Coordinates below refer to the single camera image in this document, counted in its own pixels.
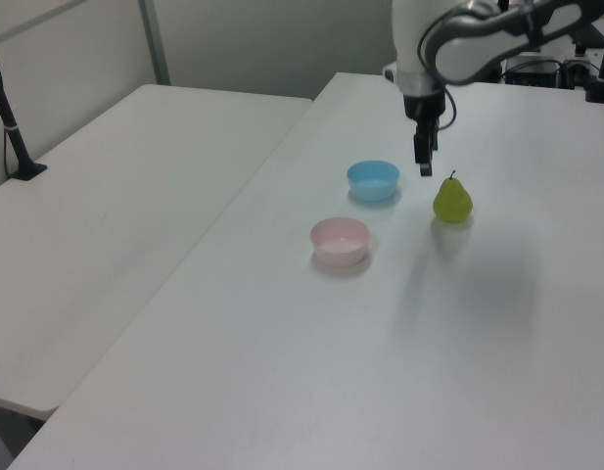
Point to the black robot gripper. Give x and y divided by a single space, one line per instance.
422 105

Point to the green pear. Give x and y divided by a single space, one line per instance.
451 202

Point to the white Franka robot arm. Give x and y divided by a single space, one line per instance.
478 44

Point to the blue plastic bowl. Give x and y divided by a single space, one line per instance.
373 182

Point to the pink plastic bowl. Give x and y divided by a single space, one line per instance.
339 242

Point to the black electronics box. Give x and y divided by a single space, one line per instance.
534 71

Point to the white side table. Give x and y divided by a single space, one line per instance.
110 220

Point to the black clamped camera stand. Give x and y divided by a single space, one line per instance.
601 73

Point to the grey partition frame post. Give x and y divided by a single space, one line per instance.
155 41

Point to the black camera stand with base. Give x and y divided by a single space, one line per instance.
12 132

